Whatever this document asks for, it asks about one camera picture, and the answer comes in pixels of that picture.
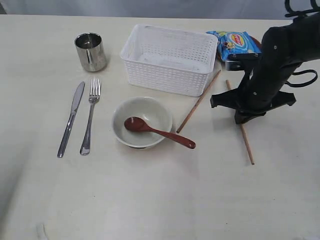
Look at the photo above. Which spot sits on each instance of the blue chips bag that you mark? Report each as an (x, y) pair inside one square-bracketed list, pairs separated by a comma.
[(232, 42)]

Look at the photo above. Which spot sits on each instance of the silver fork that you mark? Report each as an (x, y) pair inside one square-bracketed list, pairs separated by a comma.
[(94, 97)]

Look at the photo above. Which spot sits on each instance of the brown round plate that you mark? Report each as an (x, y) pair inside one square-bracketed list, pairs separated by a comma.
[(258, 44)]

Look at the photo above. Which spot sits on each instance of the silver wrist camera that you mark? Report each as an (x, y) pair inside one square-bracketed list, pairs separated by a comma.
[(241, 61)]

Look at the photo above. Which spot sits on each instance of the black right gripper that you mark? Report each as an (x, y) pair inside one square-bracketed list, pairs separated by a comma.
[(251, 103)]

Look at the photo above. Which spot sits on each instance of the dark red wooden spoon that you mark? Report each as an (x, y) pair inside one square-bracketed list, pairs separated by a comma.
[(137, 124)]

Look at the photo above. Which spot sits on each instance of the white ceramic bowl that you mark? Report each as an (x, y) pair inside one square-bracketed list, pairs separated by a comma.
[(155, 114)]

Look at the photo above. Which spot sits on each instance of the silver table knife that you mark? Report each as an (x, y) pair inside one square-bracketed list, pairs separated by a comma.
[(73, 111)]

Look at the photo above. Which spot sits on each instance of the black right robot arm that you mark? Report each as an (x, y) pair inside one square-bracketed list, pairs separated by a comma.
[(283, 50)]

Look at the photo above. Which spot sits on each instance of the shiny steel cup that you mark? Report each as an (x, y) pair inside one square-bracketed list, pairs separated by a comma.
[(90, 50)]

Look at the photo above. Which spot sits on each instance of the white perforated plastic basket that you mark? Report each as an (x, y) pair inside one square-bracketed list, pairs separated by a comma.
[(169, 60)]

